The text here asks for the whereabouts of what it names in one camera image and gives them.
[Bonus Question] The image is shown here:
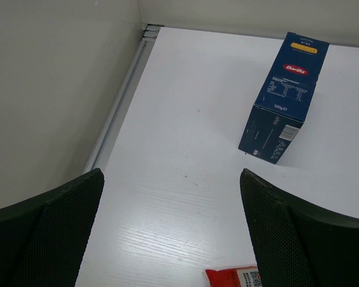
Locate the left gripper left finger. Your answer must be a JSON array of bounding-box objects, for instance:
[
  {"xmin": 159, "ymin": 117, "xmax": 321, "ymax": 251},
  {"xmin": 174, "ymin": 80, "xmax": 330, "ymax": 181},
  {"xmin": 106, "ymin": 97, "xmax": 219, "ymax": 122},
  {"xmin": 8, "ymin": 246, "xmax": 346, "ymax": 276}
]
[{"xmin": 0, "ymin": 168, "xmax": 104, "ymax": 286}]

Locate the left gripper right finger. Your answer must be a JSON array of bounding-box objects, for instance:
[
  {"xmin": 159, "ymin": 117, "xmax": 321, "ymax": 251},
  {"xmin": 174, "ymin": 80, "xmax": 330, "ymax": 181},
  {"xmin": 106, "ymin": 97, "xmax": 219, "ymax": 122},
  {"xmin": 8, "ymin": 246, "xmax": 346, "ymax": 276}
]
[{"xmin": 240, "ymin": 169, "xmax": 359, "ymax": 286}]

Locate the blue Barilla pasta box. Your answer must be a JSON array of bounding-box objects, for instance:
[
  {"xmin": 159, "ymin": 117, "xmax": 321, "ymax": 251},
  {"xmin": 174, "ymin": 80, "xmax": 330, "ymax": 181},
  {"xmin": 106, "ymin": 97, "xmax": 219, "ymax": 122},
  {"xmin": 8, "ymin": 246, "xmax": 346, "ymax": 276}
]
[{"xmin": 238, "ymin": 32, "xmax": 330, "ymax": 164}]

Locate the aluminium table edge rail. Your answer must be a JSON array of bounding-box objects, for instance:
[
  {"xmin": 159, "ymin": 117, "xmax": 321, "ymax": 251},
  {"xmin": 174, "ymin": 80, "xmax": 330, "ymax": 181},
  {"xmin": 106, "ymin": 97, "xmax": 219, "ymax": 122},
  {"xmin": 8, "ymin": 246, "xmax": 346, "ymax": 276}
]
[{"xmin": 83, "ymin": 24, "xmax": 163, "ymax": 173}]

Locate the red spaghetti bag left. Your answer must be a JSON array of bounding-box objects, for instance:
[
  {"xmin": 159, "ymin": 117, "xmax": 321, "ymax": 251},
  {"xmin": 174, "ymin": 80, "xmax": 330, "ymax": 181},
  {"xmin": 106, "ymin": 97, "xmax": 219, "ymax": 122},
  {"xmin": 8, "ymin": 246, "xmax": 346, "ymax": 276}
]
[{"xmin": 205, "ymin": 266, "xmax": 262, "ymax": 287}]

